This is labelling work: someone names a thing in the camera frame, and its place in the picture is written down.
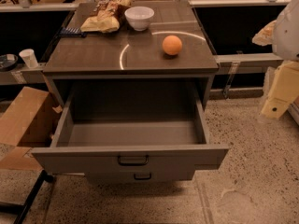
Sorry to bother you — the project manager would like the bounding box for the white paper cup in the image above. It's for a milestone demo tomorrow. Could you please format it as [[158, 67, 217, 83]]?
[[19, 49, 38, 68]]

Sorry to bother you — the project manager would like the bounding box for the white ceramic bowl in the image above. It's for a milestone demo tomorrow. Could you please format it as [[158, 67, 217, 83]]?
[[125, 7, 155, 31]]

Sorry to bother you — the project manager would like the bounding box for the dark blue ridged object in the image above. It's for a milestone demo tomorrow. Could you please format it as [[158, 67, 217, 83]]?
[[59, 27, 86, 37]]

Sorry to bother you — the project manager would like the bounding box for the dark round dish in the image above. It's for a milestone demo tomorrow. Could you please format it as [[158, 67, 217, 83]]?
[[0, 54, 18, 72]]

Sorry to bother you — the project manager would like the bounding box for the orange fruit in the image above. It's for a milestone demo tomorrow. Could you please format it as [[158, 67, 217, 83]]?
[[162, 35, 182, 56]]

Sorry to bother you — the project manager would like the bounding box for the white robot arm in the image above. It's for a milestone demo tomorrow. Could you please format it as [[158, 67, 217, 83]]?
[[252, 0, 299, 119]]

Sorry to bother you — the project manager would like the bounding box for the yellow chip bag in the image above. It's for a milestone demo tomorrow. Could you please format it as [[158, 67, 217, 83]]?
[[80, 0, 132, 33]]

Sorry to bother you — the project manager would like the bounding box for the black metal floor stand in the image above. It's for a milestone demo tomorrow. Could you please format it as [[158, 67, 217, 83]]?
[[0, 170, 54, 224]]

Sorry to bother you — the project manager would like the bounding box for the grey metal shelf rail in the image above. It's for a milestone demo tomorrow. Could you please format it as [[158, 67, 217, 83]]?
[[215, 53, 282, 75]]

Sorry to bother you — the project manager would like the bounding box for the brown cardboard box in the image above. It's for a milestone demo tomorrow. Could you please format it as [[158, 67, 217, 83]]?
[[0, 87, 62, 171]]

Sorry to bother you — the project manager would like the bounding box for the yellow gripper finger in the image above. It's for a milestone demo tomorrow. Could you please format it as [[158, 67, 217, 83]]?
[[252, 21, 277, 46], [261, 61, 299, 119]]

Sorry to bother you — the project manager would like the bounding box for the open grey top drawer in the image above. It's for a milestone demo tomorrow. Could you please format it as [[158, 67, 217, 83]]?
[[31, 79, 230, 175]]

